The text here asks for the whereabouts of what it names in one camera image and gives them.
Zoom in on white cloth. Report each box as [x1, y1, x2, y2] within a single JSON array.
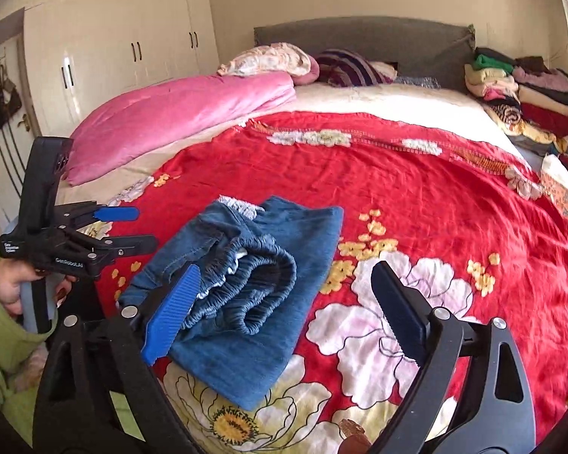
[[542, 154, 568, 199]]

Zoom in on grey blue cloth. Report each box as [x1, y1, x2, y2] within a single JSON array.
[[398, 76, 441, 90]]

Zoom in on floral pillow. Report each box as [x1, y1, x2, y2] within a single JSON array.
[[218, 42, 312, 77]]

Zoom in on cream bed sheet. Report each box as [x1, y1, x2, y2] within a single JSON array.
[[57, 82, 531, 199]]

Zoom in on person's left hand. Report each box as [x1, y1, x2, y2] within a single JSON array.
[[0, 259, 74, 317]]

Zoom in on blue denim pants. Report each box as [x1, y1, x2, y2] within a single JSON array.
[[118, 195, 345, 412]]

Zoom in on brown hanging handbag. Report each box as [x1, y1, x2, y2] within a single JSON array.
[[0, 64, 23, 119]]

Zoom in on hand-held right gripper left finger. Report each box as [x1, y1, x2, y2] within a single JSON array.
[[32, 264, 204, 454]]

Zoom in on cream door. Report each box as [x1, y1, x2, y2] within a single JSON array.
[[0, 33, 43, 232]]

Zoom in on cream wardrobe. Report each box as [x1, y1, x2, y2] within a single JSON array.
[[23, 0, 221, 138]]

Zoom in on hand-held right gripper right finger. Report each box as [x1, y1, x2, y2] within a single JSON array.
[[370, 260, 537, 454]]

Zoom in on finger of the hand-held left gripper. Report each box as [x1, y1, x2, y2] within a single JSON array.
[[52, 202, 140, 233], [69, 234, 159, 268]]

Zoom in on purple striped pillow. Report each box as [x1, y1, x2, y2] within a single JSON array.
[[315, 48, 398, 88]]

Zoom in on pink quilt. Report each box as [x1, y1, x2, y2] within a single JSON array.
[[66, 72, 298, 186]]

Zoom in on person's green garment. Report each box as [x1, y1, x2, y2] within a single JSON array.
[[0, 359, 143, 448]]

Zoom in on stack of folded clothes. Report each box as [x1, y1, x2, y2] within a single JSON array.
[[464, 47, 568, 157]]

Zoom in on person's left forearm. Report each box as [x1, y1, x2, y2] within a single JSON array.
[[0, 252, 58, 379]]

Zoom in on red floral blanket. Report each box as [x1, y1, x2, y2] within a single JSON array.
[[83, 111, 568, 454]]

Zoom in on grey padded headboard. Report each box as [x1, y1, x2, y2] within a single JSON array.
[[254, 16, 476, 90]]

